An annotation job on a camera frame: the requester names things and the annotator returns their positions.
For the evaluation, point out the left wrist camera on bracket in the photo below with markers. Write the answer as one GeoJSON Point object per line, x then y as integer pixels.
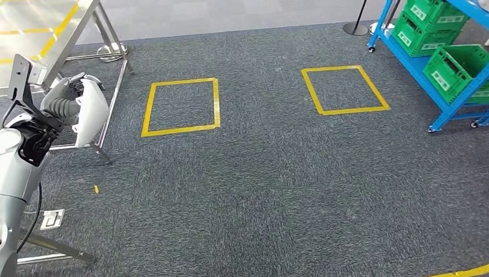
{"type": "Point", "coordinates": [19, 76]}

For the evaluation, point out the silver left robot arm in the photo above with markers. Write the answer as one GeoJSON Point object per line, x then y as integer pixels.
{"type": "Point", "coordinates": [15, 172]}

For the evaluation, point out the white curved plastic part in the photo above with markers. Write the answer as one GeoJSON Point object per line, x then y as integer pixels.
{"type": "Point", "coordinates": [91, 114]}

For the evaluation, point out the green plastic crate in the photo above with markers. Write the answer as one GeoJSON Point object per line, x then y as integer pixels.
{"type": "Point", "coordinates": [435, 11]}
{"type": "Point", "coordinates": [447, 72]}
{"type": "Point", "coordinates": [412, 36]}

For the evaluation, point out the metal floor socket box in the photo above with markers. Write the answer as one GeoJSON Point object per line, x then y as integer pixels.
{"type": "Point", "coordinates": [51, 220]}

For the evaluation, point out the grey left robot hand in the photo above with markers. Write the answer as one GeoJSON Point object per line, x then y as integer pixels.
{"type": "Point", "coordinates": [55, 91]}

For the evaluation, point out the stanchion with round base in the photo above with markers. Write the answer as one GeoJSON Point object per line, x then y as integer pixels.
{"type": "Point", "coordinates": [387, 27]}
{"type": "Point", "coordinates": [111, 57]}
{"type": "Point", "coordinates": [355, 29]}

